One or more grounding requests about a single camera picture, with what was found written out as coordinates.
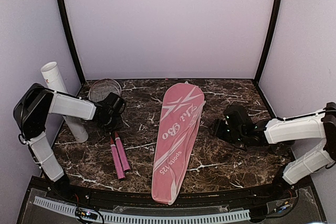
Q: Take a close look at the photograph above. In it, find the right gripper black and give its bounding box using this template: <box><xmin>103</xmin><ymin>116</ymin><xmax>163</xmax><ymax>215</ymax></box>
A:
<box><xmin>208</xmin><ymin>118</ymin><xmax>245</xmax><ymax>143</ymax></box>

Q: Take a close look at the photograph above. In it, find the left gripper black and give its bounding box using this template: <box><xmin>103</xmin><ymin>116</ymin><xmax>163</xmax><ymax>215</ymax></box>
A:
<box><xmin>99</xmin><ymin>113</ymin><xmax>123</xmax><ymax>133</ymax></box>

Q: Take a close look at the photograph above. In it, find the red badminton racket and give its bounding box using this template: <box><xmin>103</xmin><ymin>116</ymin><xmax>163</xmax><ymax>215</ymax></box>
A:
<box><xmin>88</xmin><ymin>78</ymin><xmax>126</xmax><ymax>182</ymax></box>

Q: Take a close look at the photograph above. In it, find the white pink badminton racket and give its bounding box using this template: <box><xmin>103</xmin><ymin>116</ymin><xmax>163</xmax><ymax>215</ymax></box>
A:
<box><xmin>89</xmin><ymin>78</ymin><xmax>132</xmax><ymax>172</ymax></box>

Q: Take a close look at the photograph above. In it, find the pink racket bag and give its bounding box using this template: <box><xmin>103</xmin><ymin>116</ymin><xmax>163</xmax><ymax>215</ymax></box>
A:
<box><xmin>151</xmin><ymin>82</ymin><xmax>206</xmax><ymax>195</ymax></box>

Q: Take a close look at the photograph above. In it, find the white shuttlecock tube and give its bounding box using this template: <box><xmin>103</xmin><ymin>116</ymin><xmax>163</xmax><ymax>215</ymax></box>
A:
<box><xmin>40</xmin><ymin>61</ymin><xmax>92</xmax><ymax>143</ymax></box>

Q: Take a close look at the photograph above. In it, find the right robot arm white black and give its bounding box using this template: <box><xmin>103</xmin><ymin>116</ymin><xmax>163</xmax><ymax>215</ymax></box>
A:
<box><xmin>210</xmin><ymin>102</ymin><xmax>335</xmax><ymax>200</ymax></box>

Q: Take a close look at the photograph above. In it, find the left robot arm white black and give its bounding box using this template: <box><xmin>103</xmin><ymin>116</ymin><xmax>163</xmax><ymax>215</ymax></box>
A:
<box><xmin>13</xmin><ymin>83</ymin><xmax>126</xmax><ymax>201</ymax></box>

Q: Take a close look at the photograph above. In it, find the black front rail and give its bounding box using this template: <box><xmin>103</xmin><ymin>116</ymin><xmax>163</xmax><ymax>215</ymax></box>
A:
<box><xmin>49</xmin><ymin>180</ymin><xmax>298</xmax><ymax>206</ymax></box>

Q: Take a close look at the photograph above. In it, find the grey slotted cable duct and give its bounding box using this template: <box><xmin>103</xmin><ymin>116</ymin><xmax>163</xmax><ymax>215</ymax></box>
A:
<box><xmin>33</xmin><ymin>196</ymin><xmax>250</xmax><ymax>223</ymax></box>

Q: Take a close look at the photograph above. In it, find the black left corner post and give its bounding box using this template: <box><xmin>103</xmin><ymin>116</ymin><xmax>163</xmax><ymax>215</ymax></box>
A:
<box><xmin>57</xmin><ymin>0</ymin><xmax>86</xmax><ymax>85</ymax></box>

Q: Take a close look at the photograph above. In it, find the black corner post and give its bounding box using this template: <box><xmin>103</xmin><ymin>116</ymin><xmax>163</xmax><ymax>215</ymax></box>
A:
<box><xmin>253</xmin><ymin>0</ymin><xmax>281</xmax><ymax>86</ymax></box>
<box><xmin>57</xmin><ymin>0</ymin><xmax>86</xmax><ymax>85</ymax></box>

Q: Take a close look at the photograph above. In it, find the black right corner post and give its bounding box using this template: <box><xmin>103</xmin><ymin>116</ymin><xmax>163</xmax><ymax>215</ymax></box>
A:
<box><xmin>253</xmin><ymin>0</ymin><xmax>281</xmax><ymax>86</ymax></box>

